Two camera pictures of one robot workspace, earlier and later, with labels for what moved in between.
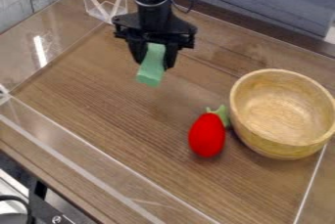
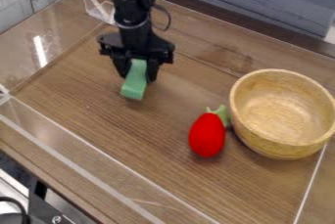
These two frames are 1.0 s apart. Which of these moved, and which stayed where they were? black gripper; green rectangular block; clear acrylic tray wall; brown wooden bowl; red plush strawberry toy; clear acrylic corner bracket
Moved: green rectangular block; black gripper
Stayed: brown wooden bowl; red plush strawberry toy; clear acrylic tray wall; clear acrylic corner bracket
